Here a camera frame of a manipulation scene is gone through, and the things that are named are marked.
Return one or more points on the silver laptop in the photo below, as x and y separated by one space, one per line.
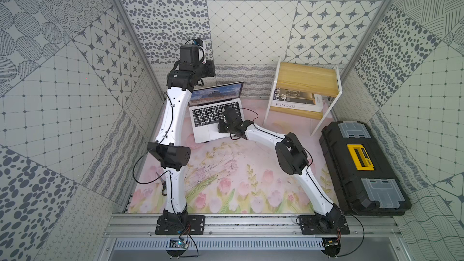
206 106

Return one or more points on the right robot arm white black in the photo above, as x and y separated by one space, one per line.
293 160

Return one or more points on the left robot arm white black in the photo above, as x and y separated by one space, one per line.
190 69

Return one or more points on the Folio book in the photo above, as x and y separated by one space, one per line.
299 100

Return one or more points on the pink floral mat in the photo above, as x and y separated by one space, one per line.
227 176

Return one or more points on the white wooden side table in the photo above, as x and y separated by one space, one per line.
312 79

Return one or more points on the black yellow toolbox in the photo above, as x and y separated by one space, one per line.
363 179

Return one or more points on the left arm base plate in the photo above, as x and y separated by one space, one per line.
195 224

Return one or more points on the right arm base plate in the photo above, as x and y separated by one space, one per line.
308 224

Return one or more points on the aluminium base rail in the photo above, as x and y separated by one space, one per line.
250 225

